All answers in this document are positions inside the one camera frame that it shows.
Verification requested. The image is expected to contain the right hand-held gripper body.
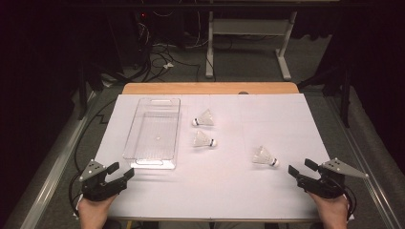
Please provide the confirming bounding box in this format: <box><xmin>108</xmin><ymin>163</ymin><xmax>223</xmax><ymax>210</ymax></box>
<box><xmin>296</xmin><ymin>157</ymin><xmax>370</xmax><ymax>199</ymax></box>

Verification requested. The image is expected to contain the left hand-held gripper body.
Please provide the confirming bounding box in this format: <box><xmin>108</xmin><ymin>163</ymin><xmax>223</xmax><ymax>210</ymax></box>
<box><xmin>78</xmin><ymin>158</ymin><xmax>128</xmax><ymax>202</ymax></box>

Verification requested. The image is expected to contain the white feather shuttlecock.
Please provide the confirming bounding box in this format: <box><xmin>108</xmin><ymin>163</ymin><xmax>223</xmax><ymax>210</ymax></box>
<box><xmin>191</xmin><ymin>108</ymin><xmax>215</xmax><ymax>128</ymax></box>
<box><xmin>192</xmin><ymin>130</ymin><xmax>218</xmax><ymax>149</ymax></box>
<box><xmin>251</xmin><ymin>145</ymin><xmax>281</xmax><ymax>168</ymax></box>

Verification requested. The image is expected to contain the clear plastic container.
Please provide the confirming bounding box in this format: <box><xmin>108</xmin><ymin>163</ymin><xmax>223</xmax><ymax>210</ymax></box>
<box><xmin>122</xmin><ymin>97</ymin><xmax>181</xmax><ymax>171</ymax></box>

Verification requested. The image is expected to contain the person's right hand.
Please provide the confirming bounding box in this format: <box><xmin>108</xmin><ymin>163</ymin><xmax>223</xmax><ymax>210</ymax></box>
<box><xmin>307</xmin><ymin>191</ymin><xmax>350</xmax><ymax>229</ymax></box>

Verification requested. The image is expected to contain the person's left hand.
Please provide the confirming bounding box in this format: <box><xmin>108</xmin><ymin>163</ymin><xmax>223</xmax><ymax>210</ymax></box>
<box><xmin>77</xmin><ymin>195</ymin><xmax>117</xmax><ymax>229</ymax></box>

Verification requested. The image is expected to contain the black metal stand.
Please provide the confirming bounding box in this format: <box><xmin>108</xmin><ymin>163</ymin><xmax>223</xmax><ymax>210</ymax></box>
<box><xmin>297</xmin><ymin>63</ymin><xmax>353</xmax><ymax>129</ymax></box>
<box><xmin>76</xmin><ymin>60</ymin><xmax>105</xmax><ymax>120</ymax></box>

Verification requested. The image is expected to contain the wooden table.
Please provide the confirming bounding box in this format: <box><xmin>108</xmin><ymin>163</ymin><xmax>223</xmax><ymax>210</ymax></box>
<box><xmin>108</xmin><ymin>81</ymin><xmax>345</xmax><ymax>229</ymax></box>

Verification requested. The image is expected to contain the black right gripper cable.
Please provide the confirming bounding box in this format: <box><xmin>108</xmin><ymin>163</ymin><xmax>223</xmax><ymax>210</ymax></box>
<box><xmin>343</xmin><ymin>184</ymin><xmax>358</xmax><ymax>221</ymax></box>

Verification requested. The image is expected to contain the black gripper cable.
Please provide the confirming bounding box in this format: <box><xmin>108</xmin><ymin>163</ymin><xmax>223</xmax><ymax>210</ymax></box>
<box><xmin>343</xmin><ymin>184</ymin><xmax>358</xmax><ymax>221</ymax></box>
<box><xmin>67</xmin><ymin>98</ymin><xmax>118</xmax><ymax>219</ymax></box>

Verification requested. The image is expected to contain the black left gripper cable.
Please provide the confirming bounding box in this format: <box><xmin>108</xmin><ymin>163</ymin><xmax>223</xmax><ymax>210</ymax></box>
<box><xmin>67</xmin><ymin>98</ymin><xmax>118</xmax><ymax>219</ymax></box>

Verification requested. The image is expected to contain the grey metal floor rail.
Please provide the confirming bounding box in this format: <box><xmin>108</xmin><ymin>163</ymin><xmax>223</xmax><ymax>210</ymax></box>
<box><xmin>18</xmin><ymin>91</ymin><xmax>97</xmax><ymax>229</ymax></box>
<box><xmin>324</xmin><ymin>94</ymin><xmax>399</xmax><ymax>229</ymax></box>

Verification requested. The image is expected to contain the bundle of floor cables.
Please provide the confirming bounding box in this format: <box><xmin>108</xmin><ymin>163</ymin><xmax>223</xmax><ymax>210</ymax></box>
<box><xmin>132</xmin><ymin>10</ymin><xmax>203</xmax><ymax>84</ymax></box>

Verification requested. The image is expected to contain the white metal desk frame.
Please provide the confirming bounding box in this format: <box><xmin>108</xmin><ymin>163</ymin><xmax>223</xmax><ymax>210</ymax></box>
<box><xmin>204</xmin><ymin>10</ymin><xmax>292</xmax><ymax>82</ymax></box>

